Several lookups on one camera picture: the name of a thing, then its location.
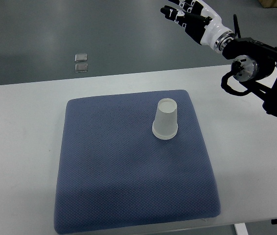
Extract metal floor plate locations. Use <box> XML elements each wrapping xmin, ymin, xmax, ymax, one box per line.
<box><xmin>75</xmin><ymin>63</ymin><xmax>88</xmax><ymax>72</ymax></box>
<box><xmin>74</xmin><ymin>53</ymin><xmax>88</xmax><ymax>62</ymax></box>

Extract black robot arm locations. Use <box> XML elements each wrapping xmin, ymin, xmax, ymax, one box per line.
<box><xmin>219</xmin><ymin>16</ymin><xmax>277</xmax><ymax>117</ymax></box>

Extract white paper cup on mat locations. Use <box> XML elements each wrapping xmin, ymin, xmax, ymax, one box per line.
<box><xmin>153</xmin><ymin>132</ymin><xmax>177</xmax><ymax>140</ymax></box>

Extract white paper cup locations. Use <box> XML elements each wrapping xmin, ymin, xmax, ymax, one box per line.
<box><xmin>152</xmin><ymin>98</ymin><xmax>178</xmax><ymax>136</ymax></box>
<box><xmin>153</xmin><ymin>132</ymin><xmax>177</xmax><ymax>140</ymax></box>

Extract blue textured cushion mat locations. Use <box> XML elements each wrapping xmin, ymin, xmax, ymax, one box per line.
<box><xmin>54</xmin><ymin>90</ymin><xmax>221</xmax><ymax>234</ymax></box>

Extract wooden box corner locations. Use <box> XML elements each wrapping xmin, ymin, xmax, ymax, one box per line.
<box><xmin>258</xmin><ymin>0</ymin><xmax>277</xmax><ymax>8</ymax></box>

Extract upper metal floor plate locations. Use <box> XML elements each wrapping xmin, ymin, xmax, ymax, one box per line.
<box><xmin>74</xmin><ymin>53</ymin><xmax>88</xmax><ymax>62</ymax></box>

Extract white table leg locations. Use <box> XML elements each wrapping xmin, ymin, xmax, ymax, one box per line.
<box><xmin>234</xmin><ymin>223</ymin><xmax>249</xmax><ymax>235</ymax></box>

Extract lower metal floor plate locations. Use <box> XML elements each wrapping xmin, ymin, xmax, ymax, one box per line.
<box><xmin>75</xmin><ymin>63</ymin><xmax>88</xmax><ymax>72</ymax></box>

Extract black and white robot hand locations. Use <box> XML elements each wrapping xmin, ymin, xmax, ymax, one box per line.
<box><xmin>161</xmin><ymin>0</ymin><xmax>235</xmax><ymax>53</ymax></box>

